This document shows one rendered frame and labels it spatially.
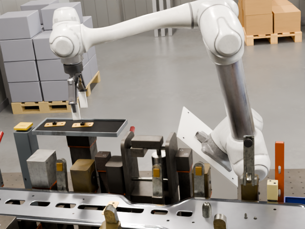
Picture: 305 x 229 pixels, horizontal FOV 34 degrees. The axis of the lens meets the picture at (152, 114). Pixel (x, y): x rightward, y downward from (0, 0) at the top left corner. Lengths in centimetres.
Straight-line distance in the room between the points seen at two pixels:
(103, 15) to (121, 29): 692
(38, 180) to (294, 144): 288
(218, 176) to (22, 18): 358
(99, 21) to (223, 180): 672
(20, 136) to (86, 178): 41
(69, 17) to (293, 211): 104
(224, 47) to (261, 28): 583
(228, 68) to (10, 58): 398
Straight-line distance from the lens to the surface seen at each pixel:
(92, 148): 209
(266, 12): 753
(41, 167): 197
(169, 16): 193
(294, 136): 462
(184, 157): 182
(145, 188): 195
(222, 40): 174
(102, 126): 205
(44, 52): 544
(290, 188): 244
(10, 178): 280
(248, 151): 174
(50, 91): 556
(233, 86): 191
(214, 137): 232
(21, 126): 219
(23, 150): 221
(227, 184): 231
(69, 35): 174
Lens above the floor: 194
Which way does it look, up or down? 22 degrees down
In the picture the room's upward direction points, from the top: 6 degrees counter-clockwise
